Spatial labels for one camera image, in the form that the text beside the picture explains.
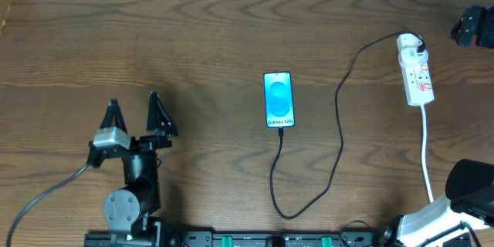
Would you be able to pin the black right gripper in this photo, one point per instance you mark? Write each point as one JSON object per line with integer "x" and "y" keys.
{"x": 470, "y": 25}

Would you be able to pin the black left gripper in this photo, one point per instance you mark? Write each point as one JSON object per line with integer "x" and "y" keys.
{"x": 140, "y": 143}

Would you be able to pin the blue Galaxy smartphone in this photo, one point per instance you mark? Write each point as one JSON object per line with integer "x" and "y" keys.
{"x": 278, "y": 94}

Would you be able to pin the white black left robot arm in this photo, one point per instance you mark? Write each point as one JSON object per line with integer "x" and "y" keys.
{"x": 128, "y": 210}

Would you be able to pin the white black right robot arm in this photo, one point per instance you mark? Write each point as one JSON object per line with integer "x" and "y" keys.
{"x": 467, "y": 204}

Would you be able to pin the white USB charger plug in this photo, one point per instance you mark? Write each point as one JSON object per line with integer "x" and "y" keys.
{"x": 410, "y": 48}

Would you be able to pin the white power strip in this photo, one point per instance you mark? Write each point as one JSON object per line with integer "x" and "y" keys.
{"x": 416, "y": 76}

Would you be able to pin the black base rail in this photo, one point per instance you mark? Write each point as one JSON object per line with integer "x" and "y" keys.
{"x": 216, "y": 239}

